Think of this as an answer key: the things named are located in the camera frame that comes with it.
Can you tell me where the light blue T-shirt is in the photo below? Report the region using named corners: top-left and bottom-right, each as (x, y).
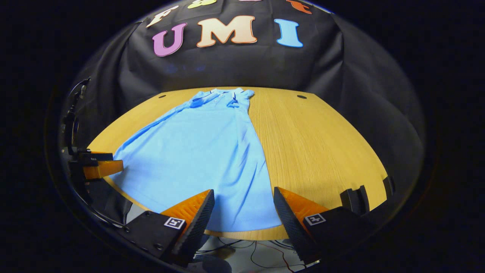
top-left (109, 87), bottom-right (283, 232)

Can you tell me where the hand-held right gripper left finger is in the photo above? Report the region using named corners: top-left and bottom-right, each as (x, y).
top-left (123, 189), bottom-right (215, 266)

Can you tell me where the black bracket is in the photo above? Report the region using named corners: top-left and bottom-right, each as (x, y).
top-left (340, 185), bottom-right (370, 215)

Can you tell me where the black backdrop cloth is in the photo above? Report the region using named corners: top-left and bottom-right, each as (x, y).
top-left (57, 0), bottom-right (427, 228)

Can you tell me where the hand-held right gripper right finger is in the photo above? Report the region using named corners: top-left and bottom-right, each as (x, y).
top-left (274, 187), bottom-right (379, 266)

